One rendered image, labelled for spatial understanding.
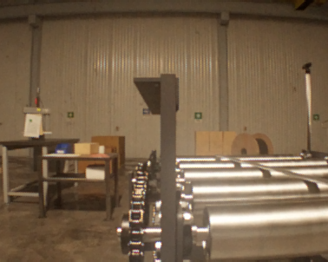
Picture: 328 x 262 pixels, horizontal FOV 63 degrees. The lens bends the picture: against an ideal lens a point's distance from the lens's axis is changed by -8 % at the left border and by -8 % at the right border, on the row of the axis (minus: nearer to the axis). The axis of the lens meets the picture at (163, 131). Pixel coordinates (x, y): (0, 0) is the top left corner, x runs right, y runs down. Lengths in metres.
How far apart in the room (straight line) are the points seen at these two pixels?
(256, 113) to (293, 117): 1.62
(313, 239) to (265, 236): 0.10
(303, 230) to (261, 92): 11.42
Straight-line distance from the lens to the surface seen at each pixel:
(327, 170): 1.31
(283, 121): 12.19
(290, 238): 0.59
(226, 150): 8.57
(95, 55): 11.84
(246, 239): 0.56
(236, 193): 0.85
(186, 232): 0.55
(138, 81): 0.57
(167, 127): 0.47
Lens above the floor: 1.06
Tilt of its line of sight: level
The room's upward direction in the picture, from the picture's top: straight up
